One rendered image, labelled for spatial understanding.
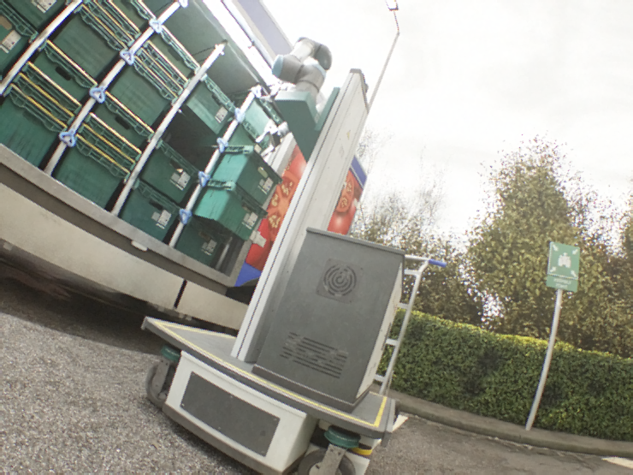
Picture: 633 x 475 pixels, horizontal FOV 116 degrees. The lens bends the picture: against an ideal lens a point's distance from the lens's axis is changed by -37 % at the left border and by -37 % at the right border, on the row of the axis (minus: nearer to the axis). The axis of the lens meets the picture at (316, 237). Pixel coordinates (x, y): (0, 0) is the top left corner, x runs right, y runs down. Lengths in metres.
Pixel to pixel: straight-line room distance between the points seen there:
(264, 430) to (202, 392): 0.24
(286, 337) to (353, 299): 0.24
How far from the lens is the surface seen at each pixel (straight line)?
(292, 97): 1.39
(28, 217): 1.56
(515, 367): 3.86
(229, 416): 1.00
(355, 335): 0.94
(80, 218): 1.63
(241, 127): 2.38
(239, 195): 1.99
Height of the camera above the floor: 0.53
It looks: 16 degrees up
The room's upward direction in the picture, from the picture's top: 21 degrees clockwise
